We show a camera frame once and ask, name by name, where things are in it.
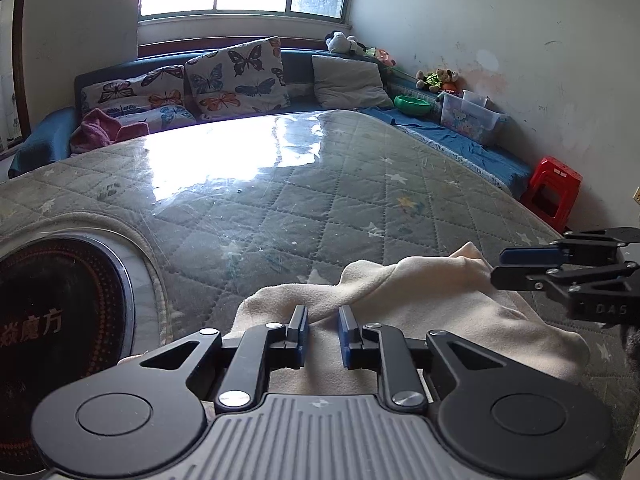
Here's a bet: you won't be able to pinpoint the small butterfly cushion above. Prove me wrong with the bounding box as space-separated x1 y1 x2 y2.
80 65 196 133

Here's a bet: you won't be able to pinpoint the yellow green plush toys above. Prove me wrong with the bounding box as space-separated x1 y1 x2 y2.
416 68 459 93

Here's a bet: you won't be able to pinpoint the dark wooden door frame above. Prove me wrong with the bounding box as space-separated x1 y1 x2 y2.
12 0 32 140

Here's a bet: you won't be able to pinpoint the quilted grey table cover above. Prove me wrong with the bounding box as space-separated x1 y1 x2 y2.
1 110 639 479

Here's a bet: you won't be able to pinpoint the black white plush toy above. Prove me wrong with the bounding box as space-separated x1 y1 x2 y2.
326 30 367 56

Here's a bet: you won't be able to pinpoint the magenta cloth on sofa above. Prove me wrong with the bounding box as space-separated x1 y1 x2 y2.
70 108 150 155

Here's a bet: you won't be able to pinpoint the round black induction cooktop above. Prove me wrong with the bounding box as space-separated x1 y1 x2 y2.
1 235 134 476

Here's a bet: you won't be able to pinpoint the cream beige garment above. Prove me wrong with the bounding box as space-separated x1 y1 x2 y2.
224 243 590 396

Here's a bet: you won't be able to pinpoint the blue corner sofa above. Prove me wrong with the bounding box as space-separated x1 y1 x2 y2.
6 46 535 196

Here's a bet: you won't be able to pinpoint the plain beige cushion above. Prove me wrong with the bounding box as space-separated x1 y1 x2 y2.
311 55 394 110

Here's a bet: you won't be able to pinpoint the red plastic stool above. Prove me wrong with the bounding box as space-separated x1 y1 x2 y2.
521 156 582 233

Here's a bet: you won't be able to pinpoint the green plastic bowl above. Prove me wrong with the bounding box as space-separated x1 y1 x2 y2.
394 96 433 117

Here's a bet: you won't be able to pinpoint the large butterfly cushion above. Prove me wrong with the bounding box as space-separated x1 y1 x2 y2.
184 36 291 122

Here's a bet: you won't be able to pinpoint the clear plastic storage box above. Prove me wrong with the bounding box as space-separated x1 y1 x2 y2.
438 92 506 145

